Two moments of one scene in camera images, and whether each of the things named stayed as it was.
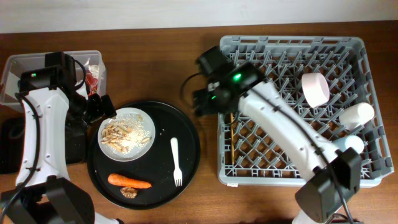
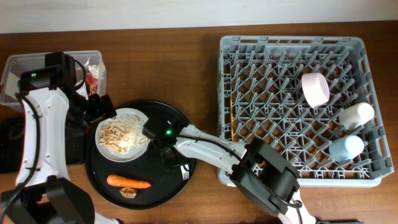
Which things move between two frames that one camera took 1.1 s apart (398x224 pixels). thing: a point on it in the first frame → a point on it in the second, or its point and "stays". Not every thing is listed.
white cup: x=354 y=117 stays
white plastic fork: x=178 y=174 → x=185 y=173
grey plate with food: x=127 y=136 stays
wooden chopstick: x=232 y=145 stays
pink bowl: x=315 y=88 stays
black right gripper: x=209 y=101 → x=172 y=162
